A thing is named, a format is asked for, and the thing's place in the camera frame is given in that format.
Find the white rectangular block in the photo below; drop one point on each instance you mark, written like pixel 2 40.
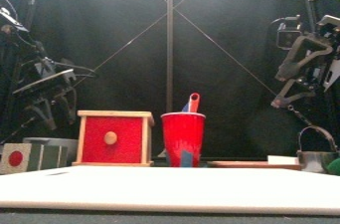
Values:
pixel 282 160

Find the white green toy sushi block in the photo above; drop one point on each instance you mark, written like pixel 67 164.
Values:
pixel 18 158

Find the red plastic spatula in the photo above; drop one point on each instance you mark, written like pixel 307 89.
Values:
pixel 194 102

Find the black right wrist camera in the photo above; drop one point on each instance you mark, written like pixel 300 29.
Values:
pixel 287 35

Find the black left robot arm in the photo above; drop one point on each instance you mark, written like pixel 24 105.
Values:
pixel 42 63

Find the white cutting board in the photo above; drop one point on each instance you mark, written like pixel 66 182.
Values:
pixel 176 188

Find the red plastic cup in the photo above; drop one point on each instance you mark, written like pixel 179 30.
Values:
pixel 183 135

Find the blue plastic utensil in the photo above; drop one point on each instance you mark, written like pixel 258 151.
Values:
pixel 186 108

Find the thin upright frame pole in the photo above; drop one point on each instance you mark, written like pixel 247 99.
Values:
pixel 170 52

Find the wooden box with red front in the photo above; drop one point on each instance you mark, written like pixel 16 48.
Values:
pixel 115 148

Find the pink brown flat tray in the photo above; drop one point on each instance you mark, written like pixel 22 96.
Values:
pixel 248 165

